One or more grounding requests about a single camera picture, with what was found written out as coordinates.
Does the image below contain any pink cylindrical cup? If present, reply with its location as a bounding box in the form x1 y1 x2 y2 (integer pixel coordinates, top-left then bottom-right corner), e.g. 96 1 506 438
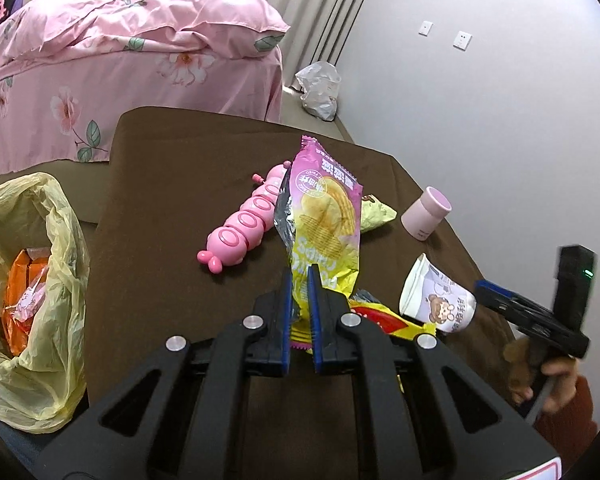
401 186 452 242

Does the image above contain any yellow plastic bag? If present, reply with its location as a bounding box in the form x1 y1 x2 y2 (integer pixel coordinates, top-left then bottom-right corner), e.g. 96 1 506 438
0 172 91 433

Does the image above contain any pink floral bed sheet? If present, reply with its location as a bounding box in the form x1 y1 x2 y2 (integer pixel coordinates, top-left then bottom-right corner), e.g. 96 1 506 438
0 44 284 181

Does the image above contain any pink caterpillar toy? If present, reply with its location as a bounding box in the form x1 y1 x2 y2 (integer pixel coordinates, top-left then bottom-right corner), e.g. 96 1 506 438
196 160 293 276

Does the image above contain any yellow red snack wrapper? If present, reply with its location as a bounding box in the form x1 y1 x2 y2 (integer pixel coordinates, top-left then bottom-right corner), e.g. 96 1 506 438
347 289 438 347

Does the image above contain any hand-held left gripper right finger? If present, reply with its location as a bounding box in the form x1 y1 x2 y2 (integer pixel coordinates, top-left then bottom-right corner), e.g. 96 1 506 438
307 265 561 480

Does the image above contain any person's right forearm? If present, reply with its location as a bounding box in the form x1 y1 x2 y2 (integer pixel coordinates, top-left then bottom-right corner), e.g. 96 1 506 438
532 375 600 463

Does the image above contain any white plastic bag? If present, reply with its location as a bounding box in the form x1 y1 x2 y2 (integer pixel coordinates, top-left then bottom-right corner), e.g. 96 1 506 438
294 61 342 121

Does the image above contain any pink candy wrapper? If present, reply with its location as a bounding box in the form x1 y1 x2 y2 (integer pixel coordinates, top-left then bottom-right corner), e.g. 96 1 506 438
12 265 52 324

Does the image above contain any pink yellow chips packet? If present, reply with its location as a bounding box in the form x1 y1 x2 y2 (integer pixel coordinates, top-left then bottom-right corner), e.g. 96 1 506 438
274 135 365 356

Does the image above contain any white bear print paper cup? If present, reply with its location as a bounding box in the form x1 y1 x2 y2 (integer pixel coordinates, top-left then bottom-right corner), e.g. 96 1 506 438
399 253 477 335

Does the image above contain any yellow-green snack wrapper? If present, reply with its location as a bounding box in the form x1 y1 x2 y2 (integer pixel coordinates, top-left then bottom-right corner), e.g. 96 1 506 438
360 195 397 234

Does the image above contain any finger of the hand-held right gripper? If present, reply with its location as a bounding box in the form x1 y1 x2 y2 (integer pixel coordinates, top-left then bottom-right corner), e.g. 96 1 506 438
474 280 556 331

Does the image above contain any person's right hand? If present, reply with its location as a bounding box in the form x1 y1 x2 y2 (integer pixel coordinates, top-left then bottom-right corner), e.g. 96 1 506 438
505 337 579 413

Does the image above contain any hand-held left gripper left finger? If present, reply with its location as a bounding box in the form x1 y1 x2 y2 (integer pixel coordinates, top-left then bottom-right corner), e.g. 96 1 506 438
33 266 293 480

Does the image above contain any orange snack packet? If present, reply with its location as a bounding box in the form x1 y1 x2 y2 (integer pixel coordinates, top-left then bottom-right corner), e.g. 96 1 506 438
2 249 56 356

